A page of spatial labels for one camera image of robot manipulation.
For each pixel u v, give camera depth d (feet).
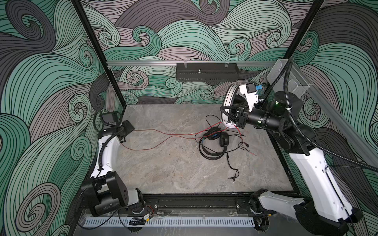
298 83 2.60
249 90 1.46
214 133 3.05
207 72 3.13
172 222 2.29
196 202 2.49
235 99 1.66
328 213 1.16
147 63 5.87
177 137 3.30
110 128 1.90
